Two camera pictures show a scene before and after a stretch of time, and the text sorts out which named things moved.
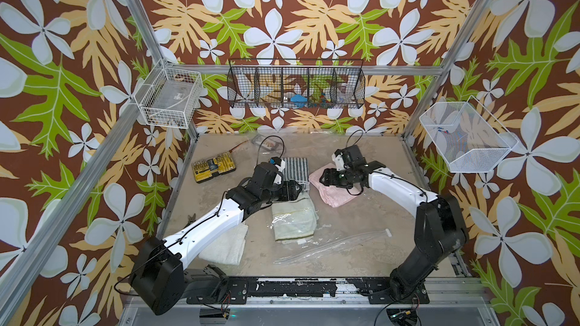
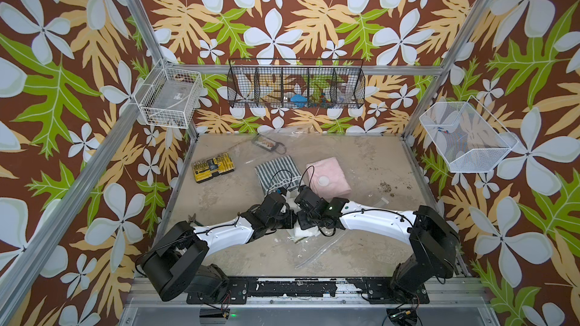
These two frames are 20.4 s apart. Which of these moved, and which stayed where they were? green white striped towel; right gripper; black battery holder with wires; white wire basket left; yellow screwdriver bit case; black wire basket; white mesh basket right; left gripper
Moved: right gripper; left gripper; green white striped towel
Stayed: white wire basket left; black battery holder with wires; white mesh basket right; black wire basket; yellow screwdriver bit case
